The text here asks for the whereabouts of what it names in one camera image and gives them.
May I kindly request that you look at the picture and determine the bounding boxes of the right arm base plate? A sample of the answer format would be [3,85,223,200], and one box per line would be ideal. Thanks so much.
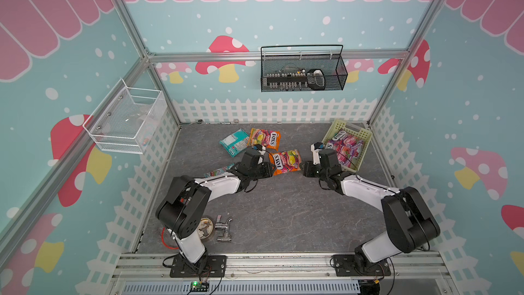
[330,254,391,279]

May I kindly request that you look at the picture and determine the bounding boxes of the red ethernet cable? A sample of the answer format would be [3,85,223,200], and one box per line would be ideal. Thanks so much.
[160,227,181,251]

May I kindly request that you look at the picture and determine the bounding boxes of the aluminium front rail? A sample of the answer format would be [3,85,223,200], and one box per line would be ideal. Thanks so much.
[110,251,451,281]

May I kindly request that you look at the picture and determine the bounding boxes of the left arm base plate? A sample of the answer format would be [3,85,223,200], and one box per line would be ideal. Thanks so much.
[169,254,228,278]

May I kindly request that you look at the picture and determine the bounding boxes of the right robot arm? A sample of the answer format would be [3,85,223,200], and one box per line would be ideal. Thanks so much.
[302,143,441,269]

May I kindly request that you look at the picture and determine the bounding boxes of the chrome metal faucet part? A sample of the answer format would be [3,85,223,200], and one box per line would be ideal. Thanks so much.
[215,215,233,243]

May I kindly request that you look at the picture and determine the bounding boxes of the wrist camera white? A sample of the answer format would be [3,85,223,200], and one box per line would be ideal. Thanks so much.
[252,144,266,154]
[311,142,324,165]

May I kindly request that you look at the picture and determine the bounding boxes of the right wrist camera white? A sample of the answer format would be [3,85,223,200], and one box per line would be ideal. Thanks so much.
[311,142,324,165]

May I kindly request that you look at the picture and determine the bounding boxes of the items in black basket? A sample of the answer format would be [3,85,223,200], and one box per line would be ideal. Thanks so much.
[261,69,327,92]

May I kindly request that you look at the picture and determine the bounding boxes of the green plastic basket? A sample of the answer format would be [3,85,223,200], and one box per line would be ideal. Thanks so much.
[322,120,373,173]

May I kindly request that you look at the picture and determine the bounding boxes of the tape roll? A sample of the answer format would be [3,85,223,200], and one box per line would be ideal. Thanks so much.
[196,217,215,242]

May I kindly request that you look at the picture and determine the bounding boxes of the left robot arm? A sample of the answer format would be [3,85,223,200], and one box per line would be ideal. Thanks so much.
[156,145,276,266]

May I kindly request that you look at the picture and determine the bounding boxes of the teal candy bag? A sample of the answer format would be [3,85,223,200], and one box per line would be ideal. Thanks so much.
[204,163,234,178]
[219,128,250,157]

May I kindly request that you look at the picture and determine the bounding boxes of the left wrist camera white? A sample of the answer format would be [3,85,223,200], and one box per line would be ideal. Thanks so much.
[252,144,266,154]

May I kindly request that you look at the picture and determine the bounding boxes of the purple berries candy bag front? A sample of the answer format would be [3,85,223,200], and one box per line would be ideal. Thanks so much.
[335,146,362,170]

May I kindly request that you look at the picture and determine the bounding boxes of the white wire wall basket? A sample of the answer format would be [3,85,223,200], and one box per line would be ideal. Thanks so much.
[83,79,167,154]

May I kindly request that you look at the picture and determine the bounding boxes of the orange candy bag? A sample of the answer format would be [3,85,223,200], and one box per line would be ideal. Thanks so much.
[248,128,281,150]
[269,150,302,176]

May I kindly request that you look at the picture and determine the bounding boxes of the small green-lit circuit board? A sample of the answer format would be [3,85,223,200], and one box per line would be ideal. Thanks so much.
[188,281,210,294]

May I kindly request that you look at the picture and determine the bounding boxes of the black wire wall basket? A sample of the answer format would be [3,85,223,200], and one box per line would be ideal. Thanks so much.
[260,45,348,92]

